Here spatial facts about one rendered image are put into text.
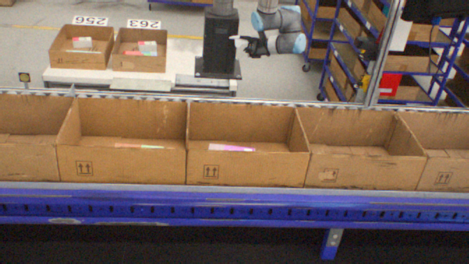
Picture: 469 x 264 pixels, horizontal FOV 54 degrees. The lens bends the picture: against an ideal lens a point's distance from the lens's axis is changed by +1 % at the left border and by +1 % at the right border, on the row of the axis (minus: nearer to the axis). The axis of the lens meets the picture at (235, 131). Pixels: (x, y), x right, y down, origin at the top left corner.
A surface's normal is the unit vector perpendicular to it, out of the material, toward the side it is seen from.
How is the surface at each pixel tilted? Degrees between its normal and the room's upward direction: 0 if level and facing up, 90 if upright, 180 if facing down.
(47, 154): 90
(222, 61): 90
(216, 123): 90
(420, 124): 90
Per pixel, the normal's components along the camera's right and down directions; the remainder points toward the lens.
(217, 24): 0.06, 0.55
